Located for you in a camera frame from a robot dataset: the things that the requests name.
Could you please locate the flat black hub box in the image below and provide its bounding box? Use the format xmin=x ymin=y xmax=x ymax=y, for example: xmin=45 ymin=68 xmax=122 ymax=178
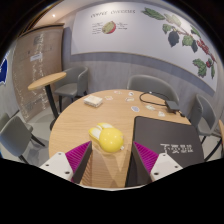
xmin=165 ymin=100 xmax=181 ymax=113

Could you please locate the grey armchair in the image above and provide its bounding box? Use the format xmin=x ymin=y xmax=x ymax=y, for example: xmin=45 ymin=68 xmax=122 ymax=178
xmin=188 ymin=93 xmax=224 ymax=161
xmin=54 ymin=65 xmax=90 ymax=113
xmin=0 ymin=112 xmax=46 ymax=164
xmin=126 ymin=74 xmax=180 ymax=104

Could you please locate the wooden wall menu board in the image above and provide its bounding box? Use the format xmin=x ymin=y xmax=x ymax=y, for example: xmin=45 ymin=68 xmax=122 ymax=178
xmin=12 ymin=25 xmax=65 ymax=122

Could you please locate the yellow computer mouse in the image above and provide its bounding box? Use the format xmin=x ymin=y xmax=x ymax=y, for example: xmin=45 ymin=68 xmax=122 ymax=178
xmin=88 ymin=122 xmax=125 ymax=154

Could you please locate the black cable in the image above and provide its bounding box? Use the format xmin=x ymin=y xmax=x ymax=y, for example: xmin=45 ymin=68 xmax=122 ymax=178
xmin=138 ymin=91 xmax=171 ymax=108

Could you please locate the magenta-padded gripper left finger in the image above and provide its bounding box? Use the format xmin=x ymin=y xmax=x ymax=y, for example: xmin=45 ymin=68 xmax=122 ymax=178
xmin=39 ymin=140 xmax=93 ymax=185

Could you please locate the small white box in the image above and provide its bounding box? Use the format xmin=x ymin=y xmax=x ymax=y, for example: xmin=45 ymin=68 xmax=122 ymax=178
xmin=83 ymin=94 xmax=104 ymax=108

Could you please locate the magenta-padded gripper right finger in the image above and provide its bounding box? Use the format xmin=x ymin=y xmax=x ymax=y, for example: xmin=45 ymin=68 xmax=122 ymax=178
xmin=124 ymin=141 xmax=184 ymax=188

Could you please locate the black mouse pad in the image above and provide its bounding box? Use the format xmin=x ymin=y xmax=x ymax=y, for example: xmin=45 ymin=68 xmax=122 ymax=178
xmin=132 ymin=115 xmax=205 ymax=169

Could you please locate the white plant wall mural panel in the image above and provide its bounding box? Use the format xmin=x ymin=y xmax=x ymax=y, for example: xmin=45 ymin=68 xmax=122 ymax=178
xmin=70 ymin=1 xmax=219 ymax=93

